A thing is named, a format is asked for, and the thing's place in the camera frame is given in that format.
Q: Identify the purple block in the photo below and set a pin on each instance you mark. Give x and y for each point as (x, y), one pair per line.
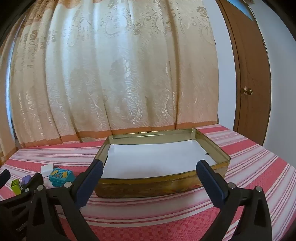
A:
(26, 179)

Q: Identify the gold metal tin box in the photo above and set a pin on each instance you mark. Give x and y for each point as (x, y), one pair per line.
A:
(150, 187)

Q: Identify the brass door knob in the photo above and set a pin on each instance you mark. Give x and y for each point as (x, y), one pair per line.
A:
(248, 90)

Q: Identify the brown wooden door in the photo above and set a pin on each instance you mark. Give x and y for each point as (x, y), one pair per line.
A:
(249, 58)

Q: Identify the pink striped cloth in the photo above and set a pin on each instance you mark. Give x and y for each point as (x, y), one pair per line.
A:
(161, 215)

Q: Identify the teal toy box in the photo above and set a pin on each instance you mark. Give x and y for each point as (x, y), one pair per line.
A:
(59, 177)

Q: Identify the white charger plug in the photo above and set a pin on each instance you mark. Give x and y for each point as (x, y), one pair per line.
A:
(47, 170)

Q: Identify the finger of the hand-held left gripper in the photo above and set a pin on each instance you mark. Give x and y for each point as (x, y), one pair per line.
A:
(35, 182)
(4, 178)

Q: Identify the green block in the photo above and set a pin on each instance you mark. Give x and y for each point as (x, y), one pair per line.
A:
(15, 185)

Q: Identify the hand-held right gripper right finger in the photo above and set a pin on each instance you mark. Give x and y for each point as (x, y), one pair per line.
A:
(211, 183)

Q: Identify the white paper liner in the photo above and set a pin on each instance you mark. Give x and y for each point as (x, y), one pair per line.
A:
(157, 160)

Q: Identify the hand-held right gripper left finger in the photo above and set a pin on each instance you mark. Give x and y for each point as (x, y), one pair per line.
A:
(91, 183)

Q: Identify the cream floral curtain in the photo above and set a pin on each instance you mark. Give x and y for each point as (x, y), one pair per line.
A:
(115, 69)

